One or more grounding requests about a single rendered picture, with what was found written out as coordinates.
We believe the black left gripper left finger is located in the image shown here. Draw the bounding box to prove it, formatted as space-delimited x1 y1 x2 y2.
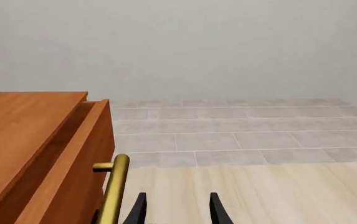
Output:
121 192 148 224

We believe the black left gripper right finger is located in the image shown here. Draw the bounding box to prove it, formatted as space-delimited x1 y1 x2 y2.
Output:
209 192 235 224

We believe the wooden drawer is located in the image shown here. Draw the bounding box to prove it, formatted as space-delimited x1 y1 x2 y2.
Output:
0 99 116 224

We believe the wooden cabinet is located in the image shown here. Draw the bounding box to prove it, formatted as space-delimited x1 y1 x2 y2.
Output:
0 91 88 224

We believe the brass drawer handle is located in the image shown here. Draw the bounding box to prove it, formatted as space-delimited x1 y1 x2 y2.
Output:
92 153 130 224

